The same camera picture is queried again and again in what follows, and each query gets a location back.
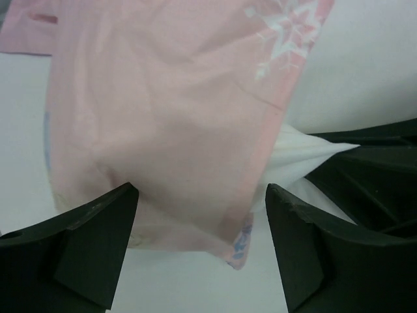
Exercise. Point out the white pillow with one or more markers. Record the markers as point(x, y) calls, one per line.
point(361, 73)

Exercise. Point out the pink purple pillowcase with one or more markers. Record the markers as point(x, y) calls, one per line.
point(182, 99)

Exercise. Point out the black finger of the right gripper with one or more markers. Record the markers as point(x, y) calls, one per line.
point(374, 184)

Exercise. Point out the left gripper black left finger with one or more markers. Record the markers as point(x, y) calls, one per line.
point(71, 262)

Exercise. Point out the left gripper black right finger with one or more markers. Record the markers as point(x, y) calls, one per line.
point(330, 265)

